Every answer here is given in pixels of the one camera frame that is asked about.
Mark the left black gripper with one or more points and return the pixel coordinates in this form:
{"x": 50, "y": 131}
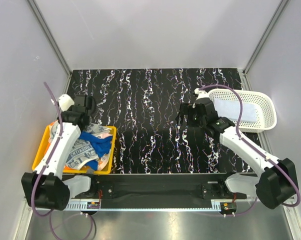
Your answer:
{"x": 70, "y": 109}

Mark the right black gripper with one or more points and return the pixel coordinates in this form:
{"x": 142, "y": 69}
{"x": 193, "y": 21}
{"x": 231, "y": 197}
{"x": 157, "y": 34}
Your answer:
{"x": 187, "y": 109}

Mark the blue patterned grey towel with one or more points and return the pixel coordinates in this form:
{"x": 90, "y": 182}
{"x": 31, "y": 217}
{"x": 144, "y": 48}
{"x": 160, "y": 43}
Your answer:
{"x": 82, "y": 152}

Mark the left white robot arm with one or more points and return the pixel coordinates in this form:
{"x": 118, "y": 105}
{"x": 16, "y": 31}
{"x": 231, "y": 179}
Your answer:
{"x": 45, "y": 188}

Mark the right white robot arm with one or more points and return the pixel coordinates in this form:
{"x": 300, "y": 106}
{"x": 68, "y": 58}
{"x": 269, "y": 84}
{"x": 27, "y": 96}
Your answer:
{"x": 276, "y": 179}

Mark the yellow plastic bin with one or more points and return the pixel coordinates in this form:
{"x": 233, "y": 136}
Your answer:
{"x": 47, "y": 137}

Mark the pink white towel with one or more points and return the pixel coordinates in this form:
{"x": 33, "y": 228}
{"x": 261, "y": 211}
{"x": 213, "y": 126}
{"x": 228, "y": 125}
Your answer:
{"x": 104, "y": 149}

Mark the orange towel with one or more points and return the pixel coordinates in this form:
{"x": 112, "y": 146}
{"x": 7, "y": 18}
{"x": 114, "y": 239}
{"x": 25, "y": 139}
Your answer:
{"x": 66, "y": 168}

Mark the white perforated basket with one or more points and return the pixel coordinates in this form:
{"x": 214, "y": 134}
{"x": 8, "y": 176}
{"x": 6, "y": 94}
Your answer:
{"x": 264, "y": 108}

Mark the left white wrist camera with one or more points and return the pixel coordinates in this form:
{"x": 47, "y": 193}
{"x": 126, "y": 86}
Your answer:
{"x": 65, "y": 101}

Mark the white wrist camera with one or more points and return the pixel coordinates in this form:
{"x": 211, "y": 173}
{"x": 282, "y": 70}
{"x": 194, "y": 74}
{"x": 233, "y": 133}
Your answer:
{"x": 65, "y": 101}
{"x": 200, "y": 94}

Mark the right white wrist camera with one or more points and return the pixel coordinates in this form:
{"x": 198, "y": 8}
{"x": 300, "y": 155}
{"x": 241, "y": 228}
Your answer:
{"x": 200, "y": 94}

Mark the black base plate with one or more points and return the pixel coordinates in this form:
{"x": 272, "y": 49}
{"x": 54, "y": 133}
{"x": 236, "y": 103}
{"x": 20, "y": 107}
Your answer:
{"x": 159, "y": 191}

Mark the white slotted cable duct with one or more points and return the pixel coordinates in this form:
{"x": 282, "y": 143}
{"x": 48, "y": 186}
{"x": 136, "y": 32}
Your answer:
{"x": 79, "y": 205}

